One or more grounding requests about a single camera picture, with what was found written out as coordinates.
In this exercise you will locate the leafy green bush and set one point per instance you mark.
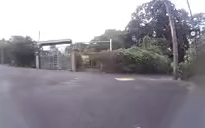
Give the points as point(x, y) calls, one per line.
point(198, 60)

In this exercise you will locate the roofed gate with posts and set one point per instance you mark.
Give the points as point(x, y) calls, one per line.
point(55, 42)

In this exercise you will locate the large dark tree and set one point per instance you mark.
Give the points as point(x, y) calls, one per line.
point(153, 20)

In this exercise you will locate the wooden utility pole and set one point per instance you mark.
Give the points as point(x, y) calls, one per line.
point(173, 40)

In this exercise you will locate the overgrown green hedge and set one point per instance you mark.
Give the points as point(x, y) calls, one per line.
point(140, 60)

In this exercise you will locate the thin pale pole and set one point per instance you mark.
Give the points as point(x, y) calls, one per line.
point(110, 45)

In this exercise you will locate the grey asphalt road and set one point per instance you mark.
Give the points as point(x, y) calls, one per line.
point(90, 100)

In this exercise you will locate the distant trees behind hedge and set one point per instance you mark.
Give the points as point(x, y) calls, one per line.
point(106, 36)

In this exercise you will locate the group of dark trees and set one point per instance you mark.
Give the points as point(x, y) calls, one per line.
point(20, 50)

